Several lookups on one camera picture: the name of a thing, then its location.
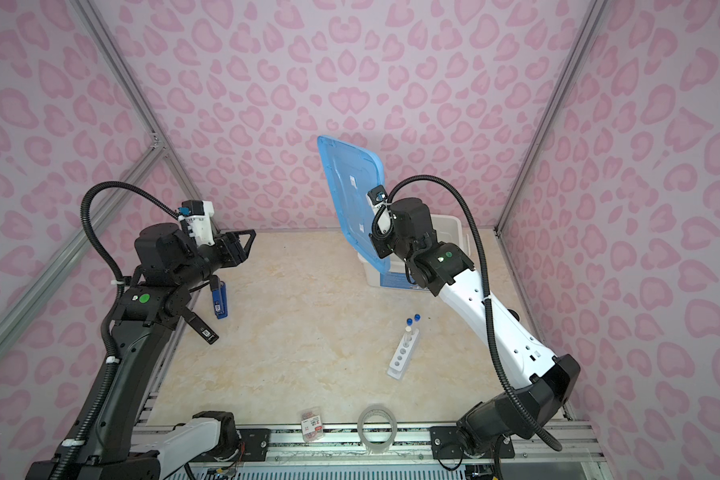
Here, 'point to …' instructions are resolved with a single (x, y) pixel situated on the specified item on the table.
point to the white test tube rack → (402, 354)
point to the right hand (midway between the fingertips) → (380, 217)
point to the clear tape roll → (373, 447)
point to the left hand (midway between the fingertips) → (247, 227)
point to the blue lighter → (220, 302)
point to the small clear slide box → (311, 426)
